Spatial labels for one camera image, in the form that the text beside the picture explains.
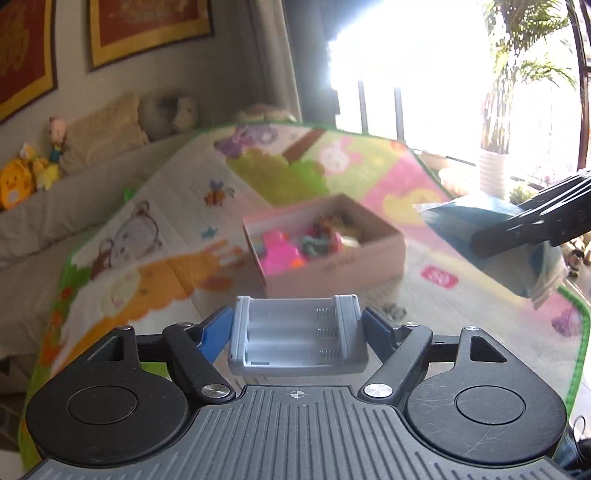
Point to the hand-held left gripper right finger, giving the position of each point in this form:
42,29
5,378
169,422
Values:
376,330

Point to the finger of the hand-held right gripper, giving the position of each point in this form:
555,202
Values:
508,240
558,198

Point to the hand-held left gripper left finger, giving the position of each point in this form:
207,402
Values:
217,334

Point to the pink cardboard box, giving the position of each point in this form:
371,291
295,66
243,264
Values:
332,270

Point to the grey battery holder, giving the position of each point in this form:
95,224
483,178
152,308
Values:
295,337

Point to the orange plastic toy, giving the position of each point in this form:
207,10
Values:
297,263

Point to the doll figurine with red body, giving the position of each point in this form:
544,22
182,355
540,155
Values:
330,225

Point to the white ribbed plant pot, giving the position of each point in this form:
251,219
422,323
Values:
493,173

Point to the pink plastic toy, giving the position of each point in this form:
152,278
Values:
279,251

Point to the colourful cartoon play mat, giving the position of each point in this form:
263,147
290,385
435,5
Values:
184,207

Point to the green palm plant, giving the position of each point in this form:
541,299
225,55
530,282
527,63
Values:
517,69

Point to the grey covered sofa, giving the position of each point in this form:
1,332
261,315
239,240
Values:
46,230

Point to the beige round cushion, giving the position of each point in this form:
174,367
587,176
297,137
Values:
268,114

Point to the grey plush toy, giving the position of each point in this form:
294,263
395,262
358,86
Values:
168,113

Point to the beige pillow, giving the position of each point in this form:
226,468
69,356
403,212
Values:
104,134

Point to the yellow duck plush toy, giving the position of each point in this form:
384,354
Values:
44,170

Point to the round yellow plush toy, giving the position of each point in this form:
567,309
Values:
14,184

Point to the pink faced plush doll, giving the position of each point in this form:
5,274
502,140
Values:
57,138

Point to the grey curtain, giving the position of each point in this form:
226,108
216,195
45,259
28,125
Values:
291,60

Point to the black window frame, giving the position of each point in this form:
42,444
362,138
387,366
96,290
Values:
399,110

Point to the red framed wall picture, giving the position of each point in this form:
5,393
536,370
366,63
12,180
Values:
23,50
147,27

